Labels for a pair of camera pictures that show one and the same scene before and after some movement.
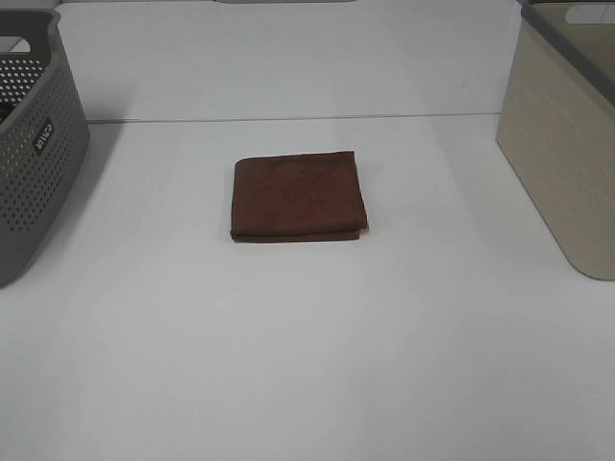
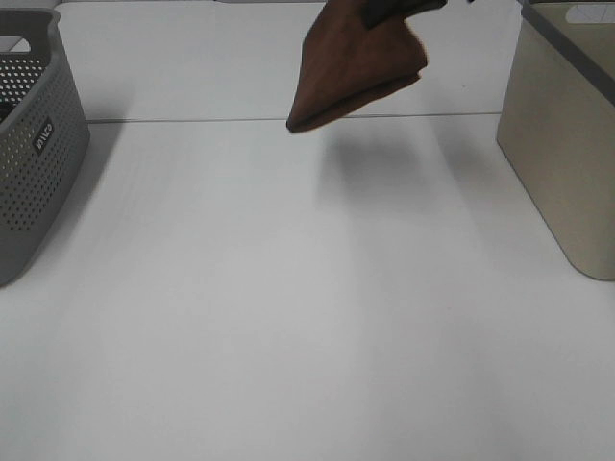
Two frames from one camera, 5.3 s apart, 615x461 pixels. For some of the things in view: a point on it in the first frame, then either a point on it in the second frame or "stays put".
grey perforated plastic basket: x=44 y=133 stays put
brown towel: x=305 y=197 to x=354 y=52
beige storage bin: x=555 y=127 stays put
